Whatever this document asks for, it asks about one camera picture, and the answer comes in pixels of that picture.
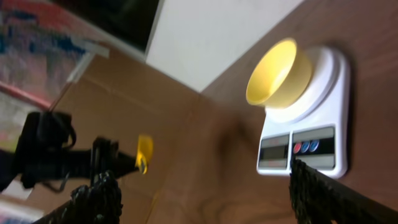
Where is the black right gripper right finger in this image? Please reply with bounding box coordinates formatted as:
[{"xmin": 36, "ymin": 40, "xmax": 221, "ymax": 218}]
[{"xmin": 289, "ymin": 159, "xmax": 397, "ymax": 223}]

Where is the white digital kitchen scale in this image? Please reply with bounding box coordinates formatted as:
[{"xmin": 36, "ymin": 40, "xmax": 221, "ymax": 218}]
[{"xmin": 256, "ymin": 46, "xmax": 351, "ymax": 179}]

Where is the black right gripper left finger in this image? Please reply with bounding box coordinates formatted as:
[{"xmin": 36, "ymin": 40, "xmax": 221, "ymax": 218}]
[{"xmin": 34, "ymin": 170, "xmax": 123, "ymax": 224}]

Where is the yellow plastic bowl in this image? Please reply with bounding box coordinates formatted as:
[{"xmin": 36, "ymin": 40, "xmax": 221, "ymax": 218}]
[{"xmin": 246, "ymin": 38, "xmax": 314, "ymax": 109}]

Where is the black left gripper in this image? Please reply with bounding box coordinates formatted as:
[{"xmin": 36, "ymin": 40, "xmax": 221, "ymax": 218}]
[{"xmin": 12, "ymin": 111, "xmax": 139, "ymax": 190}]

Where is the yellow measuring scoop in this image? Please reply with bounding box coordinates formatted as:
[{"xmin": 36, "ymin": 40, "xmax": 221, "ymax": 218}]
[{"xmin": 135, "ymin": 134, "xmax": 154, "ymax": 174}]

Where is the cardboard box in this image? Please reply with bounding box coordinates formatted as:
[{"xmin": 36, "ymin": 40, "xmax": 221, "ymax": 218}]
[{"xmin": 24, "ymin": 46, "xmax": 206, "ymax": 224}]

